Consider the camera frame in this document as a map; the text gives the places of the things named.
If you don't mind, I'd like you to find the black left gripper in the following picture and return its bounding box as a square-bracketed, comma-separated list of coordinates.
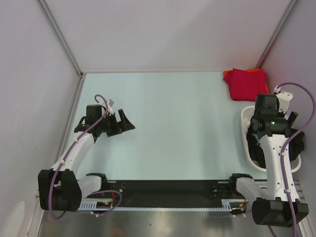
[97, 109, 134, 137]

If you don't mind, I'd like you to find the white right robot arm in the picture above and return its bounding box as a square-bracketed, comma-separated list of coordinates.
[228, 92, 309, 228]

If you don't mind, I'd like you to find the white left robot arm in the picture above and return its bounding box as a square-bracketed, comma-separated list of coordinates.
[38, 104, 135, 212]

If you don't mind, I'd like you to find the black t shirt in basket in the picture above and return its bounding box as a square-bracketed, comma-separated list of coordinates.
[246, 125, 266, 168]

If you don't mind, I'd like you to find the white plastic laundry basket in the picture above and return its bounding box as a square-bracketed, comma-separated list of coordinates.
[240, 105, 303, 172]

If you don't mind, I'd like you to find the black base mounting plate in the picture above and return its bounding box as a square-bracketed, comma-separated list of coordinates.
[105, 180, 246, 209]

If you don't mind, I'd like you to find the folded red t shirt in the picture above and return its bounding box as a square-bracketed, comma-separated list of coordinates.
[223, 68, 268, 102]

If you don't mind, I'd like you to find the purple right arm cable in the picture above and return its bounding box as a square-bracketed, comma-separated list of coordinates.
[268, 82, 316, 237]

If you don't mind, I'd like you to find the white slotted cable duct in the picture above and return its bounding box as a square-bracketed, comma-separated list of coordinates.
[78, 198, 113, 211]

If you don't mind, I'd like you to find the right aluminium corner post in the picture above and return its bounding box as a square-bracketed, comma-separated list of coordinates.
[256, 0, 300, 68]

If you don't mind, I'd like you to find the aluminium corner post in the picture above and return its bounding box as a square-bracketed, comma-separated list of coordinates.
[256, 0, 300, 68]
[37, 0, 83, 77]

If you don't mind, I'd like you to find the left aluminium corner post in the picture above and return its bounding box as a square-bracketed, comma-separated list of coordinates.
[37, 0, 83, 77]

